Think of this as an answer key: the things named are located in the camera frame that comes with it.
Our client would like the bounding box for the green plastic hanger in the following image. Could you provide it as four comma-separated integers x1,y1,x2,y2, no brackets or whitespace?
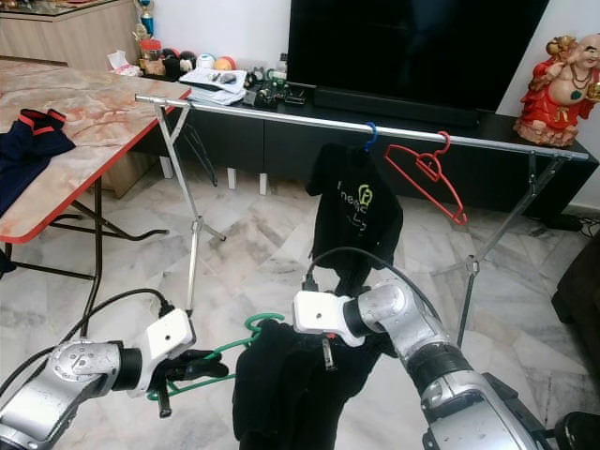
145,311,288,402

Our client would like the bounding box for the navy shirt with red collar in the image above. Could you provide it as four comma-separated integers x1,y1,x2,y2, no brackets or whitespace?
0,108,76,273

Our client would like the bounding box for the red plastic hanger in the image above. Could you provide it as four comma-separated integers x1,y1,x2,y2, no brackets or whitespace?
382,129,470,226

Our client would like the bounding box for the blue plastic hanger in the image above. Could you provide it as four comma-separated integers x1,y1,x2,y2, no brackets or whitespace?
363,120,381,151

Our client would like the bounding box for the black TV cabinet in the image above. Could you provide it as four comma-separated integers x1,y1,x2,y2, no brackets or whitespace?
141,70,600,235

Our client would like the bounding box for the silver metal clothes rack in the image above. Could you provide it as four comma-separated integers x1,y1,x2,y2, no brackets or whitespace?
134,92,593,350

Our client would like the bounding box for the black soundbar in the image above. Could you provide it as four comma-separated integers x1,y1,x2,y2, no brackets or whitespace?
312,86,481,128

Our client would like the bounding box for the marble folding table red edge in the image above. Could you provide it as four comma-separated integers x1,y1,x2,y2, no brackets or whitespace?
0,58,190,340

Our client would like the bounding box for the stack of white papers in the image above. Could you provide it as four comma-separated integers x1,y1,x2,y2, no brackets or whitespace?
178,67,249,104

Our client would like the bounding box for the pink white tissue box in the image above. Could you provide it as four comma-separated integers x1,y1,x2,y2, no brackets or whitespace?
105,49,142,76

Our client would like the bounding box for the jar with red lid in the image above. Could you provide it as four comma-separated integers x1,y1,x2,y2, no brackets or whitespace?
138,37,163,76

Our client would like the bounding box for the black television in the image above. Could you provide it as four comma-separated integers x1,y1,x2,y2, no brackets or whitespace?
286,0,549,113

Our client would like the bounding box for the red laughing Buddha statue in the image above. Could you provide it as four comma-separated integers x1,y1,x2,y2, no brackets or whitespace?
514,33,600,149

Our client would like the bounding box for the gold and blue trophy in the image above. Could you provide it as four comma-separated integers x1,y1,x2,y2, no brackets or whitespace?
134,0,156,40

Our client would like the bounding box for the light wooden sideboard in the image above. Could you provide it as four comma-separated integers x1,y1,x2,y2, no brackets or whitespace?
0,0,146,68

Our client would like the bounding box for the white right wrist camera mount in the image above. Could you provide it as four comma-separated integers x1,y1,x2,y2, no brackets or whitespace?
291,289,350,337

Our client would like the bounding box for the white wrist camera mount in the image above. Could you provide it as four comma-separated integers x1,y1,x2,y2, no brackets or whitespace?
291,289,350,337
136,307,198,395

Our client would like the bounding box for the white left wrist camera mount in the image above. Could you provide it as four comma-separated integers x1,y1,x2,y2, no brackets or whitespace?
136,307,198,395

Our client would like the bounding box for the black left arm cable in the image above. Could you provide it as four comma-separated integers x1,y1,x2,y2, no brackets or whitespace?
0,287,174,390

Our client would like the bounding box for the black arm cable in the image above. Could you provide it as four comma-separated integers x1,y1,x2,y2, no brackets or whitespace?
302,245,442,306
0,287,174,390

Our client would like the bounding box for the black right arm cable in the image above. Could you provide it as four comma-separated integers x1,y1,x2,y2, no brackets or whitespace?
302,245,442,306

